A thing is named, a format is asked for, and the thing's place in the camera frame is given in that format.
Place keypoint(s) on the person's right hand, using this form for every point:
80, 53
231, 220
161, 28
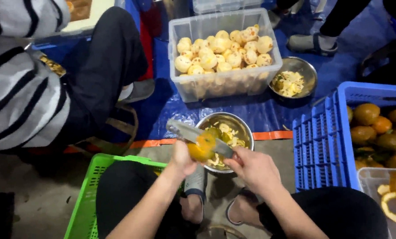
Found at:
257, 172

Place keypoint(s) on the person's left hand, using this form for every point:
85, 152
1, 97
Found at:
179, 159

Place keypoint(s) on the person's left fingers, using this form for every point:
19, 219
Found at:
185, 148

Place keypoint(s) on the half-peeled orange fruit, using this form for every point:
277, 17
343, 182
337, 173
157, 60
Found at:
201, 149

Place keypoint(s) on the steel kitchen knife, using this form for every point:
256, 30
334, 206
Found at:
191, 133

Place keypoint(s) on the person's left slipper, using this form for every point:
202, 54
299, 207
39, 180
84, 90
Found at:
195, 186

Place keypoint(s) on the person's slipper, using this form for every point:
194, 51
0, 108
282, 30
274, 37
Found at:
241, 209
195, 186

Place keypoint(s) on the heap of peel scraps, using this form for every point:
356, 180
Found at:
229, 134

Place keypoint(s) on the steel bowl with deep rim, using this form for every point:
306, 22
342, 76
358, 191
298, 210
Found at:
241, 124

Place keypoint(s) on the brown low stool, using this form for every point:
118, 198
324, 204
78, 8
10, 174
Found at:
118, 132

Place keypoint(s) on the large clear plastic bin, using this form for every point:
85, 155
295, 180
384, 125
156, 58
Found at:
218, 84

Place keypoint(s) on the person's left leg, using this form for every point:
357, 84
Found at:
125, 192

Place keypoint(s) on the person's right slipper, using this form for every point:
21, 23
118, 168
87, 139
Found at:
241, 209

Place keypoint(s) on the blue tarp with orange edge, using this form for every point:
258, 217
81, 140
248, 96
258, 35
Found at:
271, 113

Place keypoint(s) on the pile of peeled oranges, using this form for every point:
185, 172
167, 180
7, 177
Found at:
223, 53

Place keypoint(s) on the green plastic crate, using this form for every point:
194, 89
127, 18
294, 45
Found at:
85, 202

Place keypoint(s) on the heap of pale peel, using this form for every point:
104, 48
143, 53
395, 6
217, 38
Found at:
288, 83

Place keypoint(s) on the blue plastic crate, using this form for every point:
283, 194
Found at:
321, 146

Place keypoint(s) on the shallow steel bowl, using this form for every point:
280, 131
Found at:
306, 69

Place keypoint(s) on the clear plastic bin with lid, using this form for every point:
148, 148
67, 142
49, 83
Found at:
223, 5

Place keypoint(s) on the steel bowl of peel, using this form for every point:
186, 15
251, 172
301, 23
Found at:
53, 65

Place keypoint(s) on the person's right leg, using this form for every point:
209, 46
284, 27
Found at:
337, 212

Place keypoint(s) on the small clear plastic container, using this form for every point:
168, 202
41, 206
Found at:
370, 181

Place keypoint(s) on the pile of unpeeled green-orange fruits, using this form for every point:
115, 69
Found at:
380, 136

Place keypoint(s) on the curled orange peel strips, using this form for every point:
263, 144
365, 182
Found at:
395, 201

